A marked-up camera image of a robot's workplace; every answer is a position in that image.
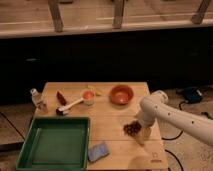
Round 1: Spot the dark red grape bunch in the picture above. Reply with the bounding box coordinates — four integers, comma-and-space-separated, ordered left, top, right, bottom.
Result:
123, 121, 141, 136

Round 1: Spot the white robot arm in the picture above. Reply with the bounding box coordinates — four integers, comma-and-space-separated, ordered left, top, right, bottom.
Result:
138, 90, 213, 147

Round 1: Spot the red bowl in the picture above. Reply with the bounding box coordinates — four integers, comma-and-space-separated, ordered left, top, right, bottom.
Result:
109, 85, 134, 105

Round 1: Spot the wooden cutting board table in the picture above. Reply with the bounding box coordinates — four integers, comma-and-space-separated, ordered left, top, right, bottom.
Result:
43, 82, 168, 171

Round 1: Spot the blue sponge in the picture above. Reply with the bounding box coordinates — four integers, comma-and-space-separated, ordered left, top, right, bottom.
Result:
88, 142, 109, 162

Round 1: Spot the yellow small object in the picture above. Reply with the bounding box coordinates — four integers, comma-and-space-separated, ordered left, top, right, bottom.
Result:
87, 85, 102, 96

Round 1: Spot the clear cup with orange liquid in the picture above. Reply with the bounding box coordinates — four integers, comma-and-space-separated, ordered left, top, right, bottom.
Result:
82, 90, 95, 105

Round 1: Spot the dark red chili pepper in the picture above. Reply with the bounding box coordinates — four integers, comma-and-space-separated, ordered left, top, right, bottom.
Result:
56, 91, 67, 105

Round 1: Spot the green plastic tray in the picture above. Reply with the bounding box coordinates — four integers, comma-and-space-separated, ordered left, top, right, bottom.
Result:
16, 117, 90, 171

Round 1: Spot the clear plastic bottle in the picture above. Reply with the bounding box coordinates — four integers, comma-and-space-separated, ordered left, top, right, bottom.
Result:
30, 88, 47, 113

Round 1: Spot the black cable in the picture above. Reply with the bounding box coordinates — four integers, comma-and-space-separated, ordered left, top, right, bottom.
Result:
161, 99, 186, 171

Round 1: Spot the wooden shelf rail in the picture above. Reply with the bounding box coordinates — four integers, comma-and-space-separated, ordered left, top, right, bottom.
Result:
0, 0, 213, 39

